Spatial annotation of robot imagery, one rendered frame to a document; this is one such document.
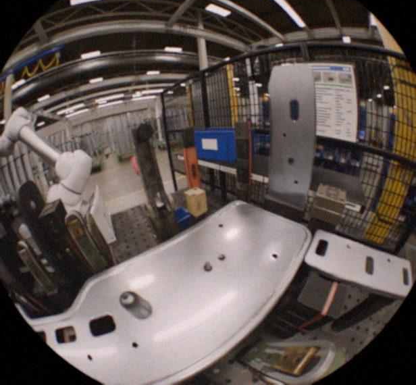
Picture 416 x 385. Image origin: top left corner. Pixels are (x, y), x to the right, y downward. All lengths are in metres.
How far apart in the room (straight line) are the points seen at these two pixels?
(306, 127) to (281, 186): 0.17
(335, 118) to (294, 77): 0.30
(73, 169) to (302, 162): 0.94
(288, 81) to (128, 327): 0.52
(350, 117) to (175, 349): 0.71
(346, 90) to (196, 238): 0.66
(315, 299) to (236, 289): 0.13
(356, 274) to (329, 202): 0.16
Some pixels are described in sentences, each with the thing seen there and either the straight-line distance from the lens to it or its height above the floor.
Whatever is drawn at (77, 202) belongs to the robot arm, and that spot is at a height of 0.94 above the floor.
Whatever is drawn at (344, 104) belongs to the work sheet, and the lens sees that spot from 0.62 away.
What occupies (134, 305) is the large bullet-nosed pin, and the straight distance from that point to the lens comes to 0.20.
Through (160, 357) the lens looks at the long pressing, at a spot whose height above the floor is 1.00.
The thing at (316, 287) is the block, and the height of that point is 0.98.
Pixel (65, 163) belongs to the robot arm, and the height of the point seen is 1.15.
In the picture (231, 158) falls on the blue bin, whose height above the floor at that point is 1.05.
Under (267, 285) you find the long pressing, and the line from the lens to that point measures 0.24.
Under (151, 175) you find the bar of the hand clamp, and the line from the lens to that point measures 0.28.
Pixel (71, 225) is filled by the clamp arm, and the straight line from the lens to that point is 0.30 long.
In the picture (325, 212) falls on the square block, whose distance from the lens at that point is 0.36.
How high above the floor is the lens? 1.21
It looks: 22 degrees down
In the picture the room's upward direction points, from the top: 6 degrees counter-clockwise
